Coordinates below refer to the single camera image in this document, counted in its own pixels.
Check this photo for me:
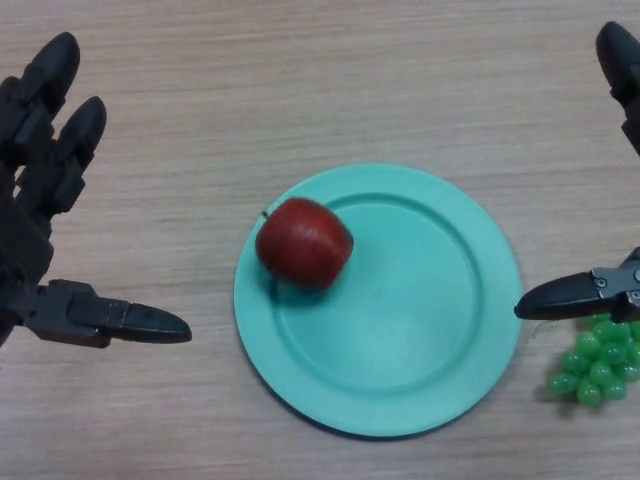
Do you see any green grape bunch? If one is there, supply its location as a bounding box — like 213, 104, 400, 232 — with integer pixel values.
544, 314, 640, 407

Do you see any red apple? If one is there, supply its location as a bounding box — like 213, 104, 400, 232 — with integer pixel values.
254, 197, 355, 290

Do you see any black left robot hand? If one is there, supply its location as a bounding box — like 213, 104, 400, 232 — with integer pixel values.
0, 32, 193, 351

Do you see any green round plate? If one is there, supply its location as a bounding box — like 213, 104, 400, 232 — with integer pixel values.
232, 163, 523, 440

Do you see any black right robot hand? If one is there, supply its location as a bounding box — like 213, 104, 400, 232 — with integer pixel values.
513, 21, 640, 324

